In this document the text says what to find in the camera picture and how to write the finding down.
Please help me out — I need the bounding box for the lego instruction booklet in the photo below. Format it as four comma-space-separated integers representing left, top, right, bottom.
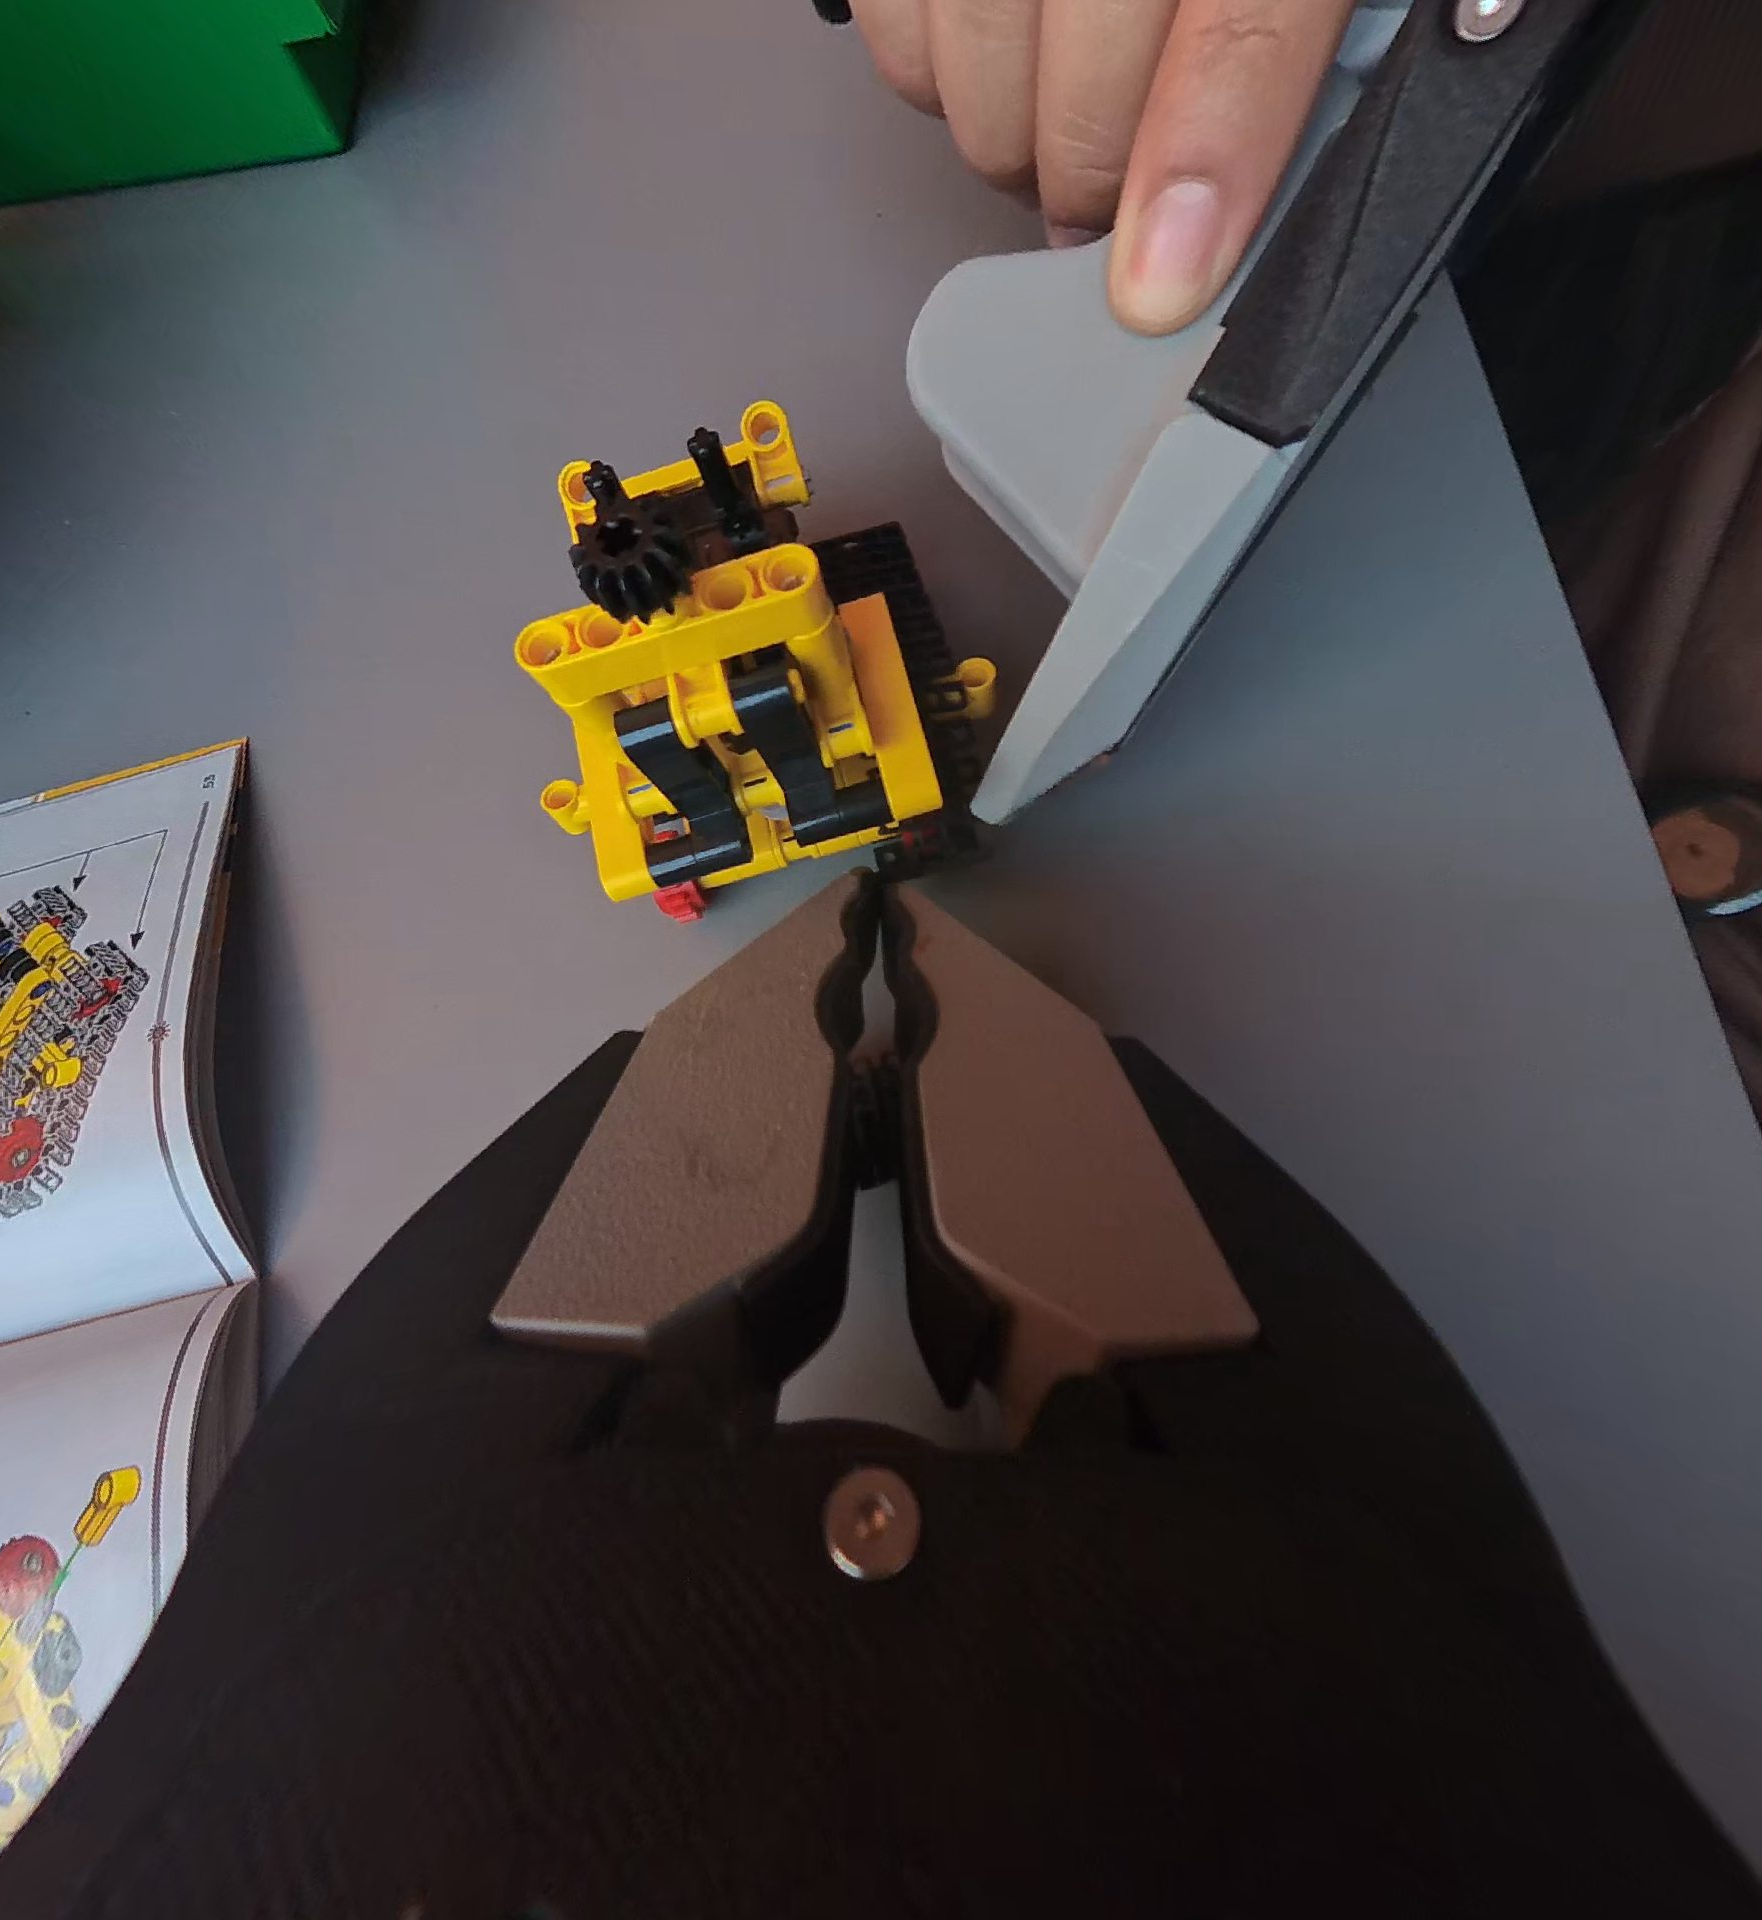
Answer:
0, 738, 264, 1909

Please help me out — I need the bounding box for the yellow lego bulldozer model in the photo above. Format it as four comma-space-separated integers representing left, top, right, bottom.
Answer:
513, 397, 1006, 922

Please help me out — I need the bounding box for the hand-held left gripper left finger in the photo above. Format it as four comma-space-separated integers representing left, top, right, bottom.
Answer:
487, 875, 870, 1399

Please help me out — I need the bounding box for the green plastic bin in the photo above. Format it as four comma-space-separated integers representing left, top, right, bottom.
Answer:
0, 0, 365, 220

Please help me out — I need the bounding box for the person's right hand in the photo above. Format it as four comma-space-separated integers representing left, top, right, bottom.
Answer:
849, 0, 1354, 339

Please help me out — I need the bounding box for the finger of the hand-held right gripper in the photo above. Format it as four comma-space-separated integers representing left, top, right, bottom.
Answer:
905, 247, 1452, 827

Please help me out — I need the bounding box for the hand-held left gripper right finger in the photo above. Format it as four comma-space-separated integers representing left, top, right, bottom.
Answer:
892, 884, 1261, 1447

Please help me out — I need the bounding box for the black lego track strip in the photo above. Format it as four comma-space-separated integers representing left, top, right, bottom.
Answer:
814, 518, 1006, 1194

